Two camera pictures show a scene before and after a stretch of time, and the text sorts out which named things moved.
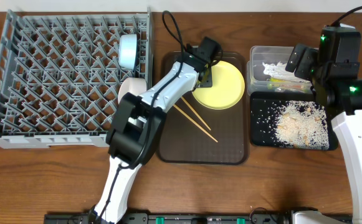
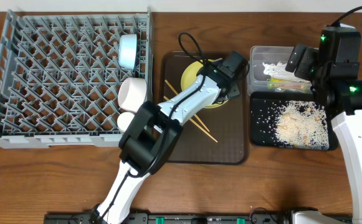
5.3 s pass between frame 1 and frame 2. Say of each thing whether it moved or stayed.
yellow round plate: moved
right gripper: stayed
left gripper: moved
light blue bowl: stayed
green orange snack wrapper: stayed
